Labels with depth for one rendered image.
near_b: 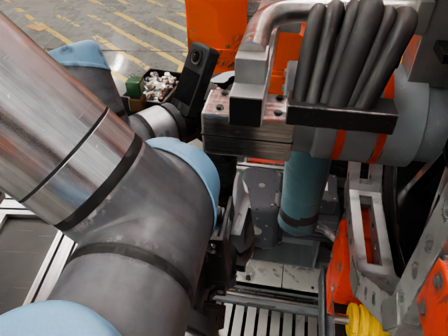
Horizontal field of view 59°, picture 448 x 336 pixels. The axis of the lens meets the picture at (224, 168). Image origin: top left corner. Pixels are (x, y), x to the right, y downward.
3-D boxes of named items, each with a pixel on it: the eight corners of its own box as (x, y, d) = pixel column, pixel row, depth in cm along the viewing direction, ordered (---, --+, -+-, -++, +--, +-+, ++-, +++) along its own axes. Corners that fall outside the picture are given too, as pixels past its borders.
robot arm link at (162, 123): (128, 105, 62) (159, 129, 57) (153, 96, 64) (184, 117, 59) (134, 144, 66) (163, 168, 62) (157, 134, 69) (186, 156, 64)
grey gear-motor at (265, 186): (366, 298, 120) (399, 219, 97) (229, 277, 125) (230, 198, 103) (361, 251, 133) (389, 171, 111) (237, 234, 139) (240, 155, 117)
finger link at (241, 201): (261, 148, 43) (235, 207, 37) (263, 189, 47) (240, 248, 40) (234, 145, 44) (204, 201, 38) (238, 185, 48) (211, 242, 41)
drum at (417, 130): (429, 191, 54) (470, 100, 45) (273, 173, 57) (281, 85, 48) (411, 132, 65) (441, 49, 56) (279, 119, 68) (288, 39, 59)
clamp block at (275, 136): (290, 164, 40) (296, 119, 36) (201, 154, 41) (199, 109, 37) (292, 135, 43) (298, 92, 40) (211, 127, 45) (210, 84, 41)
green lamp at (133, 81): (141, 97, 105) (139, 83, 102) (126, 95, 106) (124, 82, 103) (145, 89, 108) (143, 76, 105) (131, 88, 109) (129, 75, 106)
